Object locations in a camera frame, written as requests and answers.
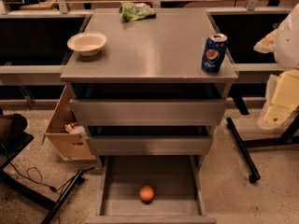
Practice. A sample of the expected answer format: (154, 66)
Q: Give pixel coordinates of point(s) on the blue Pepsi can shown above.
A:
(214, 53)

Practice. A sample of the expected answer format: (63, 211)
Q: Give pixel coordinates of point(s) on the white ceramic bowl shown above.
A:
(87, 43)

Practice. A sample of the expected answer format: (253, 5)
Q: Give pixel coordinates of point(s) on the grey drawer cabinet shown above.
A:
(156, 58)

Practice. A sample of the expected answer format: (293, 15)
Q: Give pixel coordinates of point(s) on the grey middle drawer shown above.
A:
(149, 140)

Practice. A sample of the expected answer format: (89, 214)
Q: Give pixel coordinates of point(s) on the green chip bag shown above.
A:
(136, 11)

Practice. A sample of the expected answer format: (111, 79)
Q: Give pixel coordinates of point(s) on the grey top drawer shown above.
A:
(145, 112)

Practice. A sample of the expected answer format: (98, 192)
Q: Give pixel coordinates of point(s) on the black table leg frame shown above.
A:
(237, 93)

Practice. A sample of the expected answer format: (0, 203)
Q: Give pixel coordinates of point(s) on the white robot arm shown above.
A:
(286, 51)

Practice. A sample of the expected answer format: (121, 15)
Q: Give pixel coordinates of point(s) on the grey drawer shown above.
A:
(149, 140)
(175, 182)
(145, 112)

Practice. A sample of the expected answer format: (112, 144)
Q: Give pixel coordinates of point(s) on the orange fruit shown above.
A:
(146, 193)

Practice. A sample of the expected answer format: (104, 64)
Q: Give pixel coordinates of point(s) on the crumpled paper in box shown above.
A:
(74, 128)

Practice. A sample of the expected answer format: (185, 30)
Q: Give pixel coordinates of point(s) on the grey bottom drawer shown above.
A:
(175, 182)

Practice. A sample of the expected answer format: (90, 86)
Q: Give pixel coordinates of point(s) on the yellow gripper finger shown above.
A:
(267, 44)
(281, 99)

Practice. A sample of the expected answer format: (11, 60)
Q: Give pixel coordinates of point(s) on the cardboard box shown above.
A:
(70, 146)

